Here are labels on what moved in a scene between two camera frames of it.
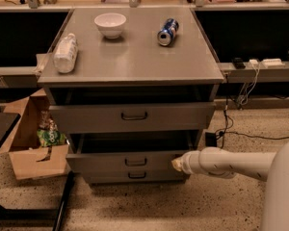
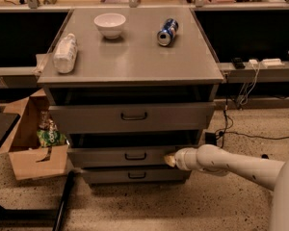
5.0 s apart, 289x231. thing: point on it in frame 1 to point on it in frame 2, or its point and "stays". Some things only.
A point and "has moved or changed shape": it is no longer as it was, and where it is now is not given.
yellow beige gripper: x=187 y=163 to x=181 y=160
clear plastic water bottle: x=66 y=54 stays
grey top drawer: x=131 y=117 stays
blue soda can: x=168 y=32 stays
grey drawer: x=127 y=152 has moved or changed shape
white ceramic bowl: x=111 y=24 stays
